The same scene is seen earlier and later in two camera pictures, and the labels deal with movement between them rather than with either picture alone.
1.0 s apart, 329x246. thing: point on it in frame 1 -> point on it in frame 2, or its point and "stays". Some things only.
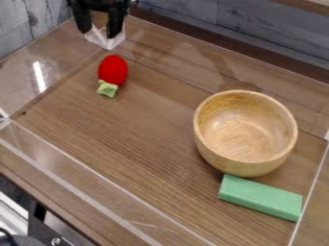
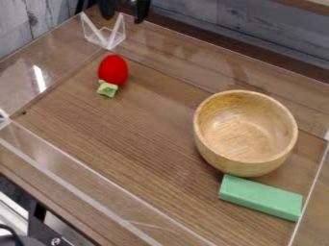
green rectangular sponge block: (254, 195) stays
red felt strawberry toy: (112, 73) stays
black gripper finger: (115, 18) -> (141, 10)
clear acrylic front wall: (107, 210) stays
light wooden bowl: (246, 130) stays
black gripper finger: (81, 12) -> (107, 8)
